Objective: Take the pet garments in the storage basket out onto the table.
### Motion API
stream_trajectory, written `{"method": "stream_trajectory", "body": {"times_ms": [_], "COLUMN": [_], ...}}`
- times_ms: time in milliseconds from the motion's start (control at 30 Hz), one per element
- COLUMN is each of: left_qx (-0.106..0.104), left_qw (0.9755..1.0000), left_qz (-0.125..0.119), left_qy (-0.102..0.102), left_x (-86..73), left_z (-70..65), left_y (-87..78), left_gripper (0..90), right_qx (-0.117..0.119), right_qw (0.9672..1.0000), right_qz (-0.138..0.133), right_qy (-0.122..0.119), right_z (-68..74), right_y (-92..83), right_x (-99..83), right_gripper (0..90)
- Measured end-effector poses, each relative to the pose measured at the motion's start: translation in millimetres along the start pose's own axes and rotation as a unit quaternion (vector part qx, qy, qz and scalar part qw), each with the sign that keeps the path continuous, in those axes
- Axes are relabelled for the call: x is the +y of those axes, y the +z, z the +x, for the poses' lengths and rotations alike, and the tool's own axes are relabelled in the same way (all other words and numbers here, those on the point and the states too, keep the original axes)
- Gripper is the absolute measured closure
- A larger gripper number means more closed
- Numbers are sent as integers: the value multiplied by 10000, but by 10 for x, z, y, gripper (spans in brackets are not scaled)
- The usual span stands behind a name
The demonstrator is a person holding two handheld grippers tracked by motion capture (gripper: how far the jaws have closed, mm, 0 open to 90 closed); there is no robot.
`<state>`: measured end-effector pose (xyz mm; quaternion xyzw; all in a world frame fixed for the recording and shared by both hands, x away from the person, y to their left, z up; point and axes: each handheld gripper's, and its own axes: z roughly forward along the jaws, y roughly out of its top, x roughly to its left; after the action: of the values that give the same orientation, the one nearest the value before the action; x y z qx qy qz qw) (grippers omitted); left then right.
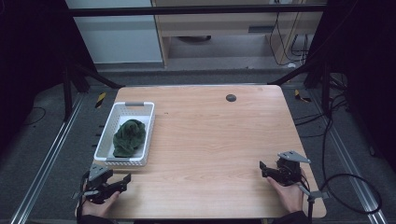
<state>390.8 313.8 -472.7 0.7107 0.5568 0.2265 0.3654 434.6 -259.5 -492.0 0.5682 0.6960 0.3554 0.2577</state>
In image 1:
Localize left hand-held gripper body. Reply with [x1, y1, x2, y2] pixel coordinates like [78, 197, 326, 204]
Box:
[72, 163, 121, 205]

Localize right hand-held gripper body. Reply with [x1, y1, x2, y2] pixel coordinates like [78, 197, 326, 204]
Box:
[266, 150, 330, 201]

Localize white plastic basket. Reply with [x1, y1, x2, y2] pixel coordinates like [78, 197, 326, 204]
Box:
[93, 101, 156, 167]

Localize dark green cloth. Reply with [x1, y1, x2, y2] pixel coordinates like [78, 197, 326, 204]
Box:
[112, 119, 148, 159]

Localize person's left hand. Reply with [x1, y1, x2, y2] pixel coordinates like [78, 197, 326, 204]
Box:
[80, 190, 121, 218]

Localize person's right hand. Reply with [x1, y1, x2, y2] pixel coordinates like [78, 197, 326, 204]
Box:
[266, 175, 305, 215]

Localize yellow black striped tape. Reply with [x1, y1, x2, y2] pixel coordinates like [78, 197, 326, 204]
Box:
[293, 89, 312, 104]
[94, 91, 107, 109]

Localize black metal stand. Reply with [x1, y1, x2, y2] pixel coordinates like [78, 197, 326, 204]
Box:
[61, 57, 126, 123]
[276, 57, 332, 117]

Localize black curtain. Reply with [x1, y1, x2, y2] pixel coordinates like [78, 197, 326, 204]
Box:
[0, 0, 98, 157]
[305, 0, 396, 173]

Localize white cabinet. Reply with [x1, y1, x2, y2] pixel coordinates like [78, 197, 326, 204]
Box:
[64, 0, 164, 65]

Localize light wooden desk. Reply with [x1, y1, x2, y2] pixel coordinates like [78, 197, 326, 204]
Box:
[150, 0, 329, 67]

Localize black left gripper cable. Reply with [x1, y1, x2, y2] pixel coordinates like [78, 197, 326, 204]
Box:
[76, 171, 92, 220]

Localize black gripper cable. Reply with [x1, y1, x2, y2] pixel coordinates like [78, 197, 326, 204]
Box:
[300, 173, 383, 224]
[76, 171, 92, 220]

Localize aluminium floor rail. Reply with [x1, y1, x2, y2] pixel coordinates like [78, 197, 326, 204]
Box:
[9, 92, 86, 224]
[309, 89, 389, 224]

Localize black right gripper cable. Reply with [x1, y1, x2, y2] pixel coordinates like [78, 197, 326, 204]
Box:
[300, 173, 383, 224]

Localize thin black floor cable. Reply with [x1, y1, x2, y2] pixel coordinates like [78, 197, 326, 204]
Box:
[23, 106, 47, 127]

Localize black hanging cables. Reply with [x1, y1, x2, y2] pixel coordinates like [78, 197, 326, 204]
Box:
[268, 0, 310, 67]

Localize black horizontal frame bar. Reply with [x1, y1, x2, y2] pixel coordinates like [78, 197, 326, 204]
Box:
[65, 3, 329, 18]

